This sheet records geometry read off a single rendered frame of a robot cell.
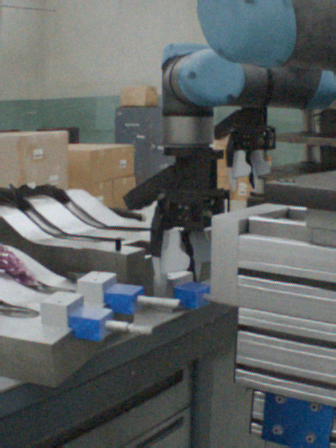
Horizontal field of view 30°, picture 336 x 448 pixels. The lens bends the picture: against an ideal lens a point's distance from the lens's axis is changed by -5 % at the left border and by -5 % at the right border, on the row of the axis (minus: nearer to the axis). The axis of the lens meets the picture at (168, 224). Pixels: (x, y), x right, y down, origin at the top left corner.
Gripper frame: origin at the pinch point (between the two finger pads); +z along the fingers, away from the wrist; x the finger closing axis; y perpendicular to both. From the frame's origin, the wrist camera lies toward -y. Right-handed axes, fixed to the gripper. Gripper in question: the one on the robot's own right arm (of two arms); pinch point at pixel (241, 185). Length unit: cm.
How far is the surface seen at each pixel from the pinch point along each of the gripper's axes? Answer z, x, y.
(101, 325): 7, -75, 36
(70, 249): 4, -58, 10
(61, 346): 8, -80, 35
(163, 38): -117, 520, -515
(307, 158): 27, 407, -222
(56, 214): 1.7, -48.1, -6.5
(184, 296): 10, -52, 28
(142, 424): 33, -54, 21
